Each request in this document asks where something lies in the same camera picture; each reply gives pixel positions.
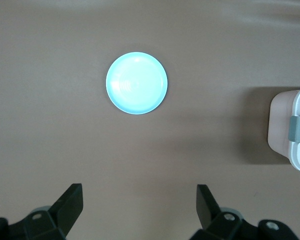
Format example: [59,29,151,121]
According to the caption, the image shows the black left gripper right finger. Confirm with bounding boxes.
[192,184,300,240]

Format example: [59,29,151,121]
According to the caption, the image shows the light blue round plate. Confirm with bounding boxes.
[105,51,169,116]

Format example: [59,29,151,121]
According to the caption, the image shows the brown table cover sheet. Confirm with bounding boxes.
[0,0,300,240]

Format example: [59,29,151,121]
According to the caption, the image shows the pink box with white lid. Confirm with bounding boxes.
[267,84,300,174]

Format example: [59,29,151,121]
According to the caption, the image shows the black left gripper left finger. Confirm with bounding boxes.
[0,183,84,240]

